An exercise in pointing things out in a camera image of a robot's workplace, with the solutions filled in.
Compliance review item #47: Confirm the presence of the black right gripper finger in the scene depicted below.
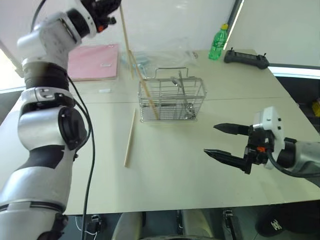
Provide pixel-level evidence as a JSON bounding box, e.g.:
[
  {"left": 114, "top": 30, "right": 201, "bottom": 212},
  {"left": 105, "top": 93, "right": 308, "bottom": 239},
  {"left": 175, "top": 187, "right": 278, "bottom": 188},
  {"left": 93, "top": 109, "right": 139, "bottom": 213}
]
[
  {"left": 213, "top": 122, "right": 251, "bottom": 137},
  {"left": 203, "top": 148, "right": 248, "bottom": 174}
]

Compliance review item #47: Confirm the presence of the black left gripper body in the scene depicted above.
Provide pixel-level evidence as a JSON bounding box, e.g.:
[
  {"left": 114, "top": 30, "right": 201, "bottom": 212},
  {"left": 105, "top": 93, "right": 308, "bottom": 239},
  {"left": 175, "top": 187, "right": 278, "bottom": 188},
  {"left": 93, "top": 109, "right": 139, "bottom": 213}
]
[{"left": 91, "top": 0, "right": 118, "bottom": 33}]

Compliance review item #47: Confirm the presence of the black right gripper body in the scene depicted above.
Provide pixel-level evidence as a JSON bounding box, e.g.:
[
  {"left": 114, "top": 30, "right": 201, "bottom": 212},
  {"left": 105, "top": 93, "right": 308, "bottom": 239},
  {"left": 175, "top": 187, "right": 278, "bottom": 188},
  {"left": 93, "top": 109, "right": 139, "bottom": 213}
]
[{"left": 243, "top": 125, "right": 276, "bottom": 175}]

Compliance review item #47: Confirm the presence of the wooden chopstick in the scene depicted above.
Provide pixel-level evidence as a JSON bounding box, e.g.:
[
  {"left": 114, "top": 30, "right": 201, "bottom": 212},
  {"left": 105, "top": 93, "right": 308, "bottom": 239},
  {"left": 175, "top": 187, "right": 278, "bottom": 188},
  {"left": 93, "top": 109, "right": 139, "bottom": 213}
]
[
  {"left": 128, "top": 49, "right": 159, "bottom": 119},
  {"left": 123, "top": 107, "right": 137, "bottom": 168},
  {"left": 119, "top": 4, "right": 134, "bottom": 80}
]

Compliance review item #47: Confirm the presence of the metal spoon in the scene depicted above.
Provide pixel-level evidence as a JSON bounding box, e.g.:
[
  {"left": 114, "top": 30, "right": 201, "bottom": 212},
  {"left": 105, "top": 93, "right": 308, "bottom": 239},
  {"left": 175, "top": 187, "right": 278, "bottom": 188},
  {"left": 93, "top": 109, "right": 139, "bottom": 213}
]
[{"left": 170, "top": 70, "right": 196, "bottom": 119}]

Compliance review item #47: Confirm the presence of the pink folder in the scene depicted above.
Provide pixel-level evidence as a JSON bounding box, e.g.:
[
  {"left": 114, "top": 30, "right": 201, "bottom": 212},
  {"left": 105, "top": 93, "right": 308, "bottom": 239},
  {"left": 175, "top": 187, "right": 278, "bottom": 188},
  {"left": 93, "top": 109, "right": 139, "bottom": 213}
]
[{"left": 66, "top": 43, "right": 121, "bottom": 83}]

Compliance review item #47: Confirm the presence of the black table clamp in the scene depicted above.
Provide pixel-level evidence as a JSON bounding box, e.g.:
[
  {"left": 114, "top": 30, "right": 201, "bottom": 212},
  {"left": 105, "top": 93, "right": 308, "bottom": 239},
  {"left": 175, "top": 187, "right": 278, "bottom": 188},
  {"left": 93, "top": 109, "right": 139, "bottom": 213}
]
[
  {"left": 175, "top": 209, "right": 184, "bottom": 235},
  {"left": 222, "top": 209, "right": 239, "bottom": 240},
  {"left": 90, "top": 214, "right": 101, "bottom": 234}
]

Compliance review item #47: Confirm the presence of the yellow object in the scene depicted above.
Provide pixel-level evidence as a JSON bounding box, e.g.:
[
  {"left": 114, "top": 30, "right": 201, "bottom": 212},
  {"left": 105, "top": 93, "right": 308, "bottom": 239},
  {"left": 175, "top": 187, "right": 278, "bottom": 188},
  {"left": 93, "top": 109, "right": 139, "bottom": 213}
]
[{"left": 310, "top": 99, "right": 320, "bottom": 119}]

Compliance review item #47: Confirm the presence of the black remote controller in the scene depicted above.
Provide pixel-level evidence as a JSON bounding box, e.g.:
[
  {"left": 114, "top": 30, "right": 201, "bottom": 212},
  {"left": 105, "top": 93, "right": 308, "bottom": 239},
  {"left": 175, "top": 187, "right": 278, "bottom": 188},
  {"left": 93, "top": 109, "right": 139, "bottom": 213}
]
[{"left": 223, "top": 47, "right": 271, "bottom": 71}]

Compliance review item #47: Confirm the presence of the black cap with white logo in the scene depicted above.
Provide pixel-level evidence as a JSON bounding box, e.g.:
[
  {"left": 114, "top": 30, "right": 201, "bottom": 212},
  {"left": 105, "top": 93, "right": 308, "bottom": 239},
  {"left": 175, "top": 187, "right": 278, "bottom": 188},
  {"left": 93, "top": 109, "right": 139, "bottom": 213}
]
[{"left": 254, "top": 204, "right": 320, "bottom": 239}]

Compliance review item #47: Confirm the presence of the green plastic bottle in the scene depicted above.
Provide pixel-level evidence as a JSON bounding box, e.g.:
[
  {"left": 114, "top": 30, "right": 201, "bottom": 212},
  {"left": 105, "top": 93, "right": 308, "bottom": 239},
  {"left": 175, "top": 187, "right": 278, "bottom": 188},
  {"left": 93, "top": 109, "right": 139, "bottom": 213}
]
[{"left": 208, "top": 23, "right": 230, "bottom": 61}]

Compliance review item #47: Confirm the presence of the clear plastic bag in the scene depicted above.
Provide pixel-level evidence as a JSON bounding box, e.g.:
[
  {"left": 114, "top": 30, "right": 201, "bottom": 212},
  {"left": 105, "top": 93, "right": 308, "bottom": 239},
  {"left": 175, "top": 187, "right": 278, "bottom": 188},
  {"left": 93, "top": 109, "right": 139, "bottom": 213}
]
[{"left": 119, "top": 49, "right": 200, "bottom": 77}]

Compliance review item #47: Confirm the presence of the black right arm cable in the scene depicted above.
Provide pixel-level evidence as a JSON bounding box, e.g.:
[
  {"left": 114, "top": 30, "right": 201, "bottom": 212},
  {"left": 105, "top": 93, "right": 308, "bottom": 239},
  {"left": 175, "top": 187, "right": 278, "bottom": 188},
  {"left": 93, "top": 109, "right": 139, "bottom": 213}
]
[{"left": 267, "top": 149, "right": 295, "bottom": 176}]

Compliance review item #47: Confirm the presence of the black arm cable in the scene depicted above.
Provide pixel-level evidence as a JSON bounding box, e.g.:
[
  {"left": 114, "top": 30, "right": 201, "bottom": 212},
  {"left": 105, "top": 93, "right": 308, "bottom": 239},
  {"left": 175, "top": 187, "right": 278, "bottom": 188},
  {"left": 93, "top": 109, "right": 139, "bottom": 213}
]
[
  {"left": 267, "top": 149, "right": 295, "bottom": 176},
  {"left": 31, "top": 0, "right": 97, "bottom": 240}
]

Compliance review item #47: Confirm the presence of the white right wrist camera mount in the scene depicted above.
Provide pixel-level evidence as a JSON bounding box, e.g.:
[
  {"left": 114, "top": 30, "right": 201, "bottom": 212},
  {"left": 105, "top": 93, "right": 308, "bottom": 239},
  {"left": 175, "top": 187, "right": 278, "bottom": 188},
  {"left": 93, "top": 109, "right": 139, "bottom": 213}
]
[{"left": 251, "top": 105, "right": 286, "bottom": 170}]

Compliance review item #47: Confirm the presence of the silver wire basket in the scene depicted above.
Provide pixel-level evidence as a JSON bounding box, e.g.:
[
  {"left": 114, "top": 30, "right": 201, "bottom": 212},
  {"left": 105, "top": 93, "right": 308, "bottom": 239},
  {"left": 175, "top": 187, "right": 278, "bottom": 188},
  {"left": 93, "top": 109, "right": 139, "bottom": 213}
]
[{"left": 137, "top": 66, "right": 207, "bottom": 124}]

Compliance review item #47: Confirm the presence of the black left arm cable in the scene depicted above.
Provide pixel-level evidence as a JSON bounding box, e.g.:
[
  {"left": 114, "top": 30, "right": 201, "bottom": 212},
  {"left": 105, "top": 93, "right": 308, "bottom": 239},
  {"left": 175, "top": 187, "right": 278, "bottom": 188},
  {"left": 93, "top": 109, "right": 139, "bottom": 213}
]
[{"left": 31, "top": 0, "right": 97, "bottom": 240}]

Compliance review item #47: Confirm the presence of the thin white cable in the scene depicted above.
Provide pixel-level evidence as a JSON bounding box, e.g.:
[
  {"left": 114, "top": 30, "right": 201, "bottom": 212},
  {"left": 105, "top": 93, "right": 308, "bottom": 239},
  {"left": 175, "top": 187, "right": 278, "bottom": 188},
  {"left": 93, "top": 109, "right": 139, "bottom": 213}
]
[{"left": 74, "top": 216, "right": 99, "bottom": 237}]

